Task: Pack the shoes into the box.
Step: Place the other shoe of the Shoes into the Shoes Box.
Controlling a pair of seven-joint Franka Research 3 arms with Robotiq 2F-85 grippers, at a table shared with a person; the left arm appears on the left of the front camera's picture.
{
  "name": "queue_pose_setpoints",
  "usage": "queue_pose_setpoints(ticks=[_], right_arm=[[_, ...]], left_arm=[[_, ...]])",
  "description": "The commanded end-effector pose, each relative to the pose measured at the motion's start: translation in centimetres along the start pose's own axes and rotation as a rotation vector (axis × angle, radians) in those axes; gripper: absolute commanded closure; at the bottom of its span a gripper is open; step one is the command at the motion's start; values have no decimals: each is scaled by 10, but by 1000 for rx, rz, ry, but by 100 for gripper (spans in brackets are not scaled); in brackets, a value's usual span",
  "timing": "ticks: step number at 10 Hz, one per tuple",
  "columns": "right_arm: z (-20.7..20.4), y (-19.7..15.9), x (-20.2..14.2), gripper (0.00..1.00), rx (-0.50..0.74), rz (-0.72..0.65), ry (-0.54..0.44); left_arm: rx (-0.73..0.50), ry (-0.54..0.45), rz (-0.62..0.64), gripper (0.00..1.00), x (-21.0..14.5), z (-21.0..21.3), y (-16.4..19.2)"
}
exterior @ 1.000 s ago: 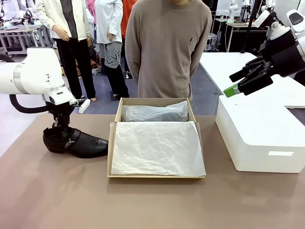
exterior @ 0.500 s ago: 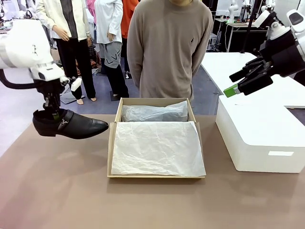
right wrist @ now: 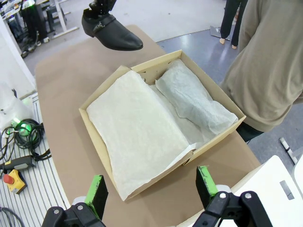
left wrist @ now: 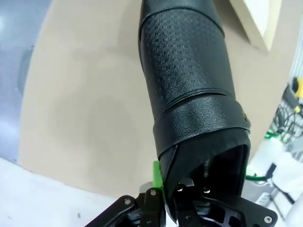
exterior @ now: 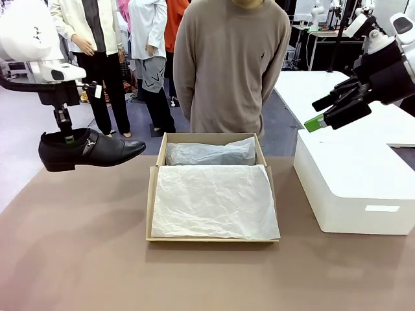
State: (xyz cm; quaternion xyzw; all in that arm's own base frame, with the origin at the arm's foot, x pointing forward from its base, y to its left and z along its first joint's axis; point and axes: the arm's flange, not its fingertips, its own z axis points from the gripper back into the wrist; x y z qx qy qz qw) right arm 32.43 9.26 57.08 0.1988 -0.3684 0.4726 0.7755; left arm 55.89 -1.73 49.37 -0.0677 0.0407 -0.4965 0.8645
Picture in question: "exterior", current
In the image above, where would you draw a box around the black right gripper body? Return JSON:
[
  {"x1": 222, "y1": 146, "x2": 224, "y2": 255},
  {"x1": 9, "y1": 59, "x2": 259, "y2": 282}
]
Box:
[{"x1": 353, "y1": 40, "x2": 415, "y2": 106}]

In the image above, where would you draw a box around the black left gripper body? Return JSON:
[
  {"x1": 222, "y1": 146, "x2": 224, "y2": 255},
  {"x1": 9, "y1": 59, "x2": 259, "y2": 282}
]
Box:
[{"x1": 37, "y1": 80, "x2": 82, "y2": 113}]

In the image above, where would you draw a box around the black leather shoe with buckle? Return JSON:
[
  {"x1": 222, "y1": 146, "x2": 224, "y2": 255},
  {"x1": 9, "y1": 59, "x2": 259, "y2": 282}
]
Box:
[{"x1": 38, "y1": 127, "x2": 147, "y2": 173}]

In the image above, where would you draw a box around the brown cardboard shoe box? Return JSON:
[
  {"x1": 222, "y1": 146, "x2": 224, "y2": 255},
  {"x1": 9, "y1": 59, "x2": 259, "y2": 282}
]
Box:
[{"x1": 145, "y1": 132, "x2": 281, "y2": 244}]

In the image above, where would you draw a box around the white tissue paper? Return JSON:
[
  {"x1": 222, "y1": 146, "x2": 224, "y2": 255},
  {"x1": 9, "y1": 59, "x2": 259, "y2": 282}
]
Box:
[{"x1": 150, "y1": 136, "x2": 281, "y2": 242}]

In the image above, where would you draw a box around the large white storage box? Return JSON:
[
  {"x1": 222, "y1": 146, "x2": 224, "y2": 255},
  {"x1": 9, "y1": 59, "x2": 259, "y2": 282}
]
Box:
[{"x1": 292, "y1": 126, "x2": 415, "y2": 236}]

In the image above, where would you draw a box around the white side table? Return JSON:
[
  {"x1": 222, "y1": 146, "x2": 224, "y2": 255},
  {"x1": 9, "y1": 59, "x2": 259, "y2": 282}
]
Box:
[{"x1": 273, "y1": 70, "x2": 415, "y2": 148}]

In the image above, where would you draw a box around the black tripod pole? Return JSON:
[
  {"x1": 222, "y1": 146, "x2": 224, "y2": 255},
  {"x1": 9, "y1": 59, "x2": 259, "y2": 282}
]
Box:
[{"x1": 326, "y1": 0, "x2": 351, "y2": 73}]

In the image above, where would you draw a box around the plaid cloth pile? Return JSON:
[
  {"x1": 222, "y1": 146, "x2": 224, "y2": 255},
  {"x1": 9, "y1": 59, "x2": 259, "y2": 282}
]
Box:
[{"x1": 119, "y1": 58, "x2": 144, "y2": 104}]

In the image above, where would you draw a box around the mannequin in cream jacket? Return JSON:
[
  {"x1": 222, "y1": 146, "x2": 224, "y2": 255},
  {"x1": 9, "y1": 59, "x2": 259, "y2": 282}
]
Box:
[{"x1": 48, "y1": 0, "x2": 133, "y2": 139}]

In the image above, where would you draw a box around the white background monitor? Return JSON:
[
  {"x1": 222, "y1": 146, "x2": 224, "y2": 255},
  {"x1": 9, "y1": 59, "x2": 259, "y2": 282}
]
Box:
[{"x1": 293, "y1": 0, "x2": 318, "y2": 23}]

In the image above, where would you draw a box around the pink garment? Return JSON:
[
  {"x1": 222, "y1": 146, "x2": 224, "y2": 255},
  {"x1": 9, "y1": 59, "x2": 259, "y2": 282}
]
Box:
[{"x1": 117, "y1": 0, "x2": 131, "y2": 35}]

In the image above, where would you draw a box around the mannequin in white shirt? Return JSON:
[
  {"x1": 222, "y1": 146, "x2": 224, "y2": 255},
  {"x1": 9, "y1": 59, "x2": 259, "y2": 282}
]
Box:
[{"x1": 127, "y1": 0, "x2": 178, "y2": 134}]

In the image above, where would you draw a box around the person in beige sweater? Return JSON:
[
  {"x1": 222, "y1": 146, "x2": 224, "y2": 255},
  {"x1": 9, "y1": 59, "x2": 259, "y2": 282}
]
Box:
[{"x1": 172, "y1": 0, "x2": 292, "y2": 139}]

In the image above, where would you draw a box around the person in orange top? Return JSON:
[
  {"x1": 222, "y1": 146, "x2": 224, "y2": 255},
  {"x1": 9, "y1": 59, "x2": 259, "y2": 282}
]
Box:
[{"x1": 164, "y1": 0, "x2": 191, "y2": 100}]

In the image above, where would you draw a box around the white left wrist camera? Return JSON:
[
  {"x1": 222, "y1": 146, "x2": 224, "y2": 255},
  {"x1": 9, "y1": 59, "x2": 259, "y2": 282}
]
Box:
[{"x1": 81, "y1": 80, "x2": 103, "y2": 99}]

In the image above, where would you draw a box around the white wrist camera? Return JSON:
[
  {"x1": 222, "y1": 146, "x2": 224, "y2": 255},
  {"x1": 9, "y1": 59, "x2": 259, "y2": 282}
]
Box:
[
  {"x1": 81, "y1": 80, "x2": 103, "y2": 99},
  {"x1": 346, "y1": 12, "x2": 397, "y2": 55}
]

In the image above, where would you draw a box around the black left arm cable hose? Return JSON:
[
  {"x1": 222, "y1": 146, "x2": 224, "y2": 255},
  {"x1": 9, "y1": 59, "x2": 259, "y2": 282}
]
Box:
[{"x1": 0, "y1": 75, "x2": 61, "y2": 95}]

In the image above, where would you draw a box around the background workbench with frame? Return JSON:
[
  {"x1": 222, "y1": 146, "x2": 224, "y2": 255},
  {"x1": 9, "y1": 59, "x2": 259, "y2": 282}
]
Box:
[{"x1": 288, "y1": 25, "x2": 366, "y2": 72}]

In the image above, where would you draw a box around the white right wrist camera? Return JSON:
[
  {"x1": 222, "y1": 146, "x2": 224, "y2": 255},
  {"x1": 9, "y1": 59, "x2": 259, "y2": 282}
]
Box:
[{"x1": 346, "y1": 12, "x2": 397, "y2": 55}]

